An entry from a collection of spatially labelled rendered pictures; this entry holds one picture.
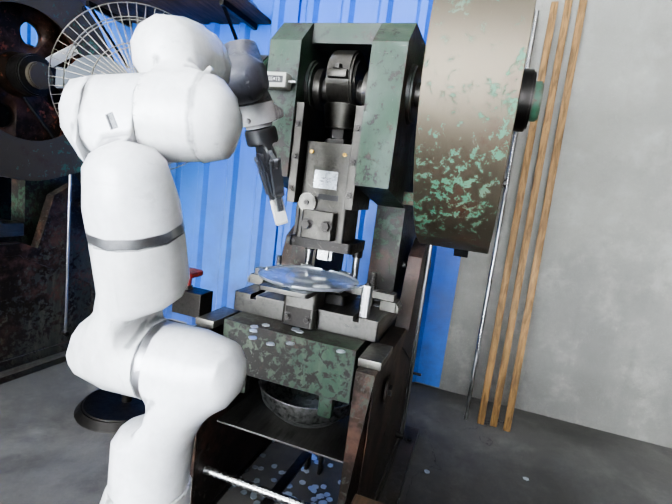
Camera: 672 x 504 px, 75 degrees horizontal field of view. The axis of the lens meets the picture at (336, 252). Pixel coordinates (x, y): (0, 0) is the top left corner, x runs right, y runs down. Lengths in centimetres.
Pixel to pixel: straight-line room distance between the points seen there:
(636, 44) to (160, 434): 246
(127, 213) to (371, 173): 78
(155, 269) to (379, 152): 78
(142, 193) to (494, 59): 65
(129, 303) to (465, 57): 70
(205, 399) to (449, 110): 66
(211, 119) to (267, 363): 84
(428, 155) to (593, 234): 165
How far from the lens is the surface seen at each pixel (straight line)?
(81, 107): 61
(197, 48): 65
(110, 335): 62
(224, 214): 283
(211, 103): 55
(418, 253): 158
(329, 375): 119
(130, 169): 52
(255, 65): 96
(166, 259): 55
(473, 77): 90
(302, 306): 123
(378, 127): 120
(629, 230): 252
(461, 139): 91
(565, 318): 253
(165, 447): 67
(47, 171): 223
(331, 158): 127
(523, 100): 123
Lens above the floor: 105
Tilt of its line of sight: 9 degrees down
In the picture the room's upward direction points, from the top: 7 degrees clockwise
